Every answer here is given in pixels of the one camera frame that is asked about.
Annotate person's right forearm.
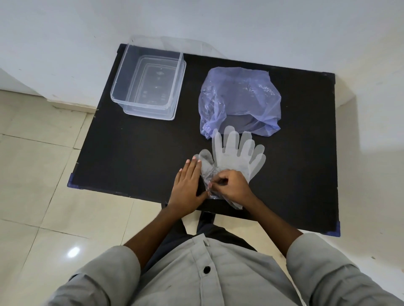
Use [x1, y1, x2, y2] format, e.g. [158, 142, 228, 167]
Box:
[244, 198, 304, 260]

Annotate clear plastic glove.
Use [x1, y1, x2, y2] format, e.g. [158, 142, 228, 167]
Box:
[193, 149, 244, 211]
[246, 144, 266, 183]
[212, 125, 255, 177]

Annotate person's left forearm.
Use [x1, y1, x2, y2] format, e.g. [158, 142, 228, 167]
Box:
[124, 206, 184, 270]

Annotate person's left hand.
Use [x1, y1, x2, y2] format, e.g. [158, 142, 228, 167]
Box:
[167, 159, 209, 217]

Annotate flat clear plastic glove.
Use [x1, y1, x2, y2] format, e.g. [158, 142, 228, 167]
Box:
[212, 125, 255, 177]
[246, 144, 266, 183]

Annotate clear plastic storage container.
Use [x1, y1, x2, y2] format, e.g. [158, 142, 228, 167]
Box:
[110, 44, 187, 121]

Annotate blue plastic bag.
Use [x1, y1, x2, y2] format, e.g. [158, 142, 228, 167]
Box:
[198, 66, 282, 139]

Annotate person's right hand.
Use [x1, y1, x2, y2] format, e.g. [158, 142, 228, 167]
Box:
[207, 170, 257, 209]

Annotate dark trousers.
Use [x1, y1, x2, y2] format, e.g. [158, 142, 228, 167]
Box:
[141, 211, 257, 272]

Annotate grey button shirt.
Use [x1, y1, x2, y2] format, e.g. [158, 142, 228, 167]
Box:
[47, 233, 404, 306]

